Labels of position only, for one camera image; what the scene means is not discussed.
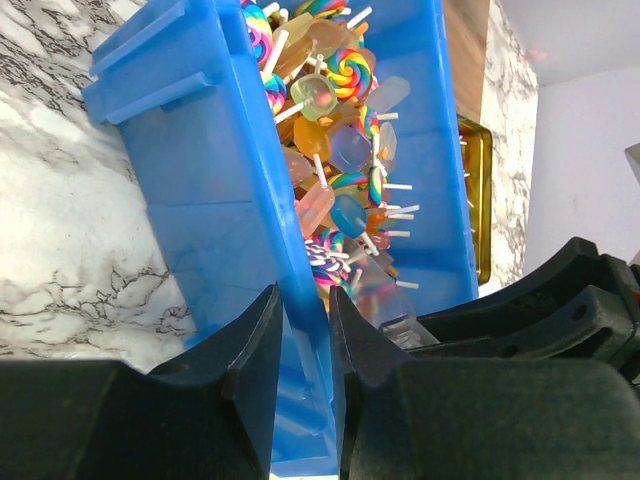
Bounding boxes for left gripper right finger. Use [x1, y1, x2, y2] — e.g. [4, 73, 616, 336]
[329, 287, 639, 479]

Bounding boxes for square tin of lollipops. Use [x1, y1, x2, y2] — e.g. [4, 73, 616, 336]
[457, 114, 493, 285]

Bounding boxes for clear plastic scoop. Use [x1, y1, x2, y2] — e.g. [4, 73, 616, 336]
[347, 244, 440, 350]

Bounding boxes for wooden board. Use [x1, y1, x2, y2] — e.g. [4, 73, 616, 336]
[443, 0, 490, 123]

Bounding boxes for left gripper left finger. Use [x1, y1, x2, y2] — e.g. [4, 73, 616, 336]
[1, 285, 283, 479]

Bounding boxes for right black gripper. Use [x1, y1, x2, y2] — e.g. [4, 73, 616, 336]
[409, 237, 639, 373]

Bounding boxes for blue plastic candy bin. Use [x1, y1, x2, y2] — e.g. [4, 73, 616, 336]
[82, 0, 478, 477]

